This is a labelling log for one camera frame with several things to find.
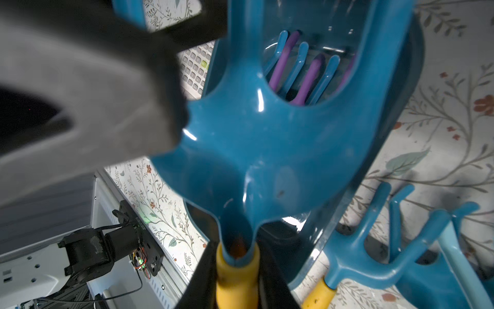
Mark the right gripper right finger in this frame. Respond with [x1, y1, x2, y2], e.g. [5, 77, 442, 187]
[175, 227, 302, 309]

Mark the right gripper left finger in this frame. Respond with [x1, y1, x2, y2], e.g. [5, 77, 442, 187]
[1, 1, 228, 205]

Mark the purple rake pink handle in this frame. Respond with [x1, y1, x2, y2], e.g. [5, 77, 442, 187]
[268, 30, 358, 107]

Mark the teal plastic storage box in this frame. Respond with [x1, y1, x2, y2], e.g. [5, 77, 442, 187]
[183, 0, 425, 290]

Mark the light blue rake pale handle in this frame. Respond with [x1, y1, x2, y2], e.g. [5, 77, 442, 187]
[437, 221, 493, 308]

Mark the white calculator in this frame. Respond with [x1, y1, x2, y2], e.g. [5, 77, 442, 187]
[178, 41, 215, 100]

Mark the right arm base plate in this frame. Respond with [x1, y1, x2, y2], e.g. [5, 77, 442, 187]
[58, 200, 165, 287]

